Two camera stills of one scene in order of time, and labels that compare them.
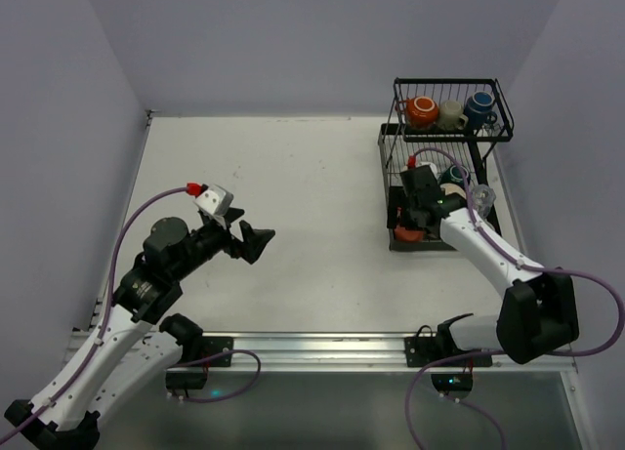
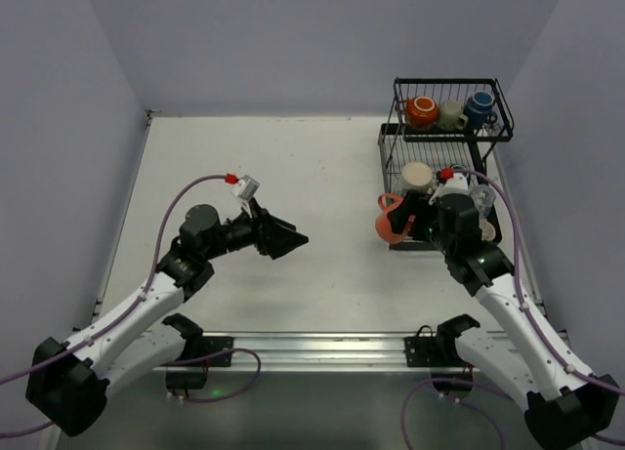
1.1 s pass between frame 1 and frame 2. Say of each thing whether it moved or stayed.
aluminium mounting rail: stayed
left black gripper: moved
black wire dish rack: stayed
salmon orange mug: moved
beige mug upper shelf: stayed
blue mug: stayed
